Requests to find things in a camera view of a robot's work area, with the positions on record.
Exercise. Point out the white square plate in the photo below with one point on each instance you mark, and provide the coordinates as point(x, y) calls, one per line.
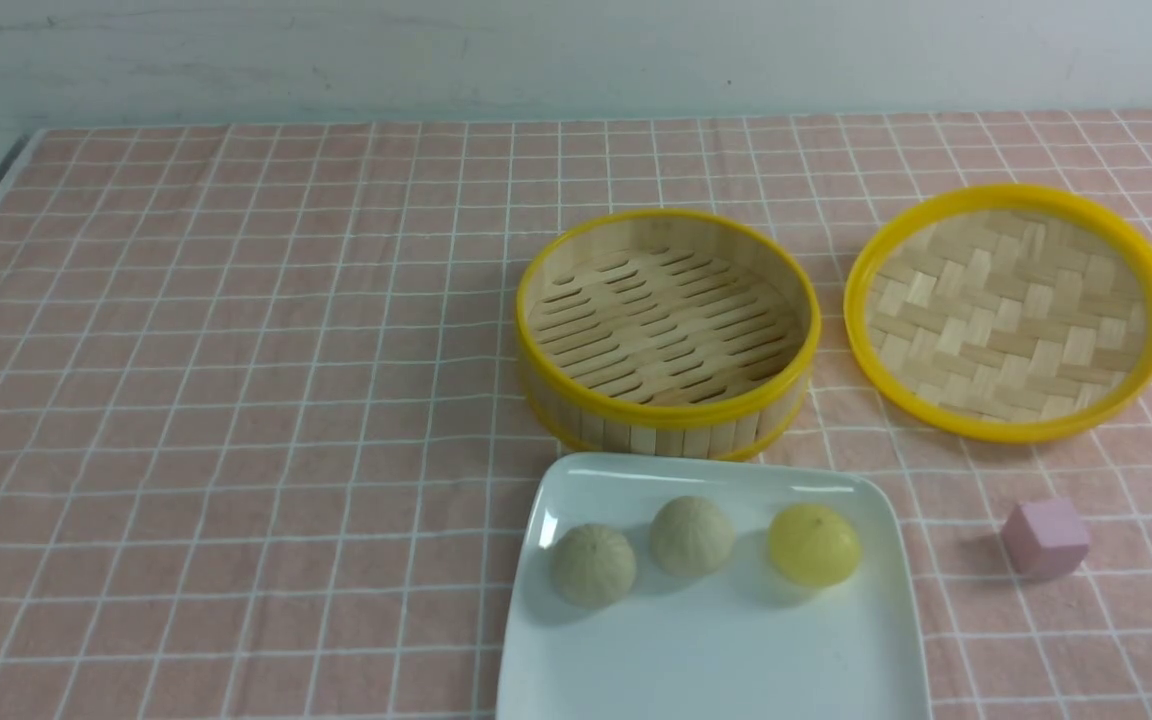
point(742, 643)

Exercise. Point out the pink checkered tablecloth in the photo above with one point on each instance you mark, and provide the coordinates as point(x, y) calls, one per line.
point(263, 451)

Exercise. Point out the white steamed bun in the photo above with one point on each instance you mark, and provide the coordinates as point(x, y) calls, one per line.
point(593, 566)
point(691, 537)

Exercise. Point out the pink cube block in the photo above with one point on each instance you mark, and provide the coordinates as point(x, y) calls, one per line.
point(1045, 539)

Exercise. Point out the yellow-rimmed bamboo steamer basket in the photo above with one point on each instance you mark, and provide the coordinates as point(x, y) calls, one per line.
point(666, 332)

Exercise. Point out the yellow-rimmed woven steamer lid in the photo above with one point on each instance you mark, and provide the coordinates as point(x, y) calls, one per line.
point(1008, 313)

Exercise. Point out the white steamed bun front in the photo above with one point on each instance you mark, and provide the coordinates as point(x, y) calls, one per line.
point(593, 566)

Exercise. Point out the yellow steamed bun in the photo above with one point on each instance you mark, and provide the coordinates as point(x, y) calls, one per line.
point(811, 544)

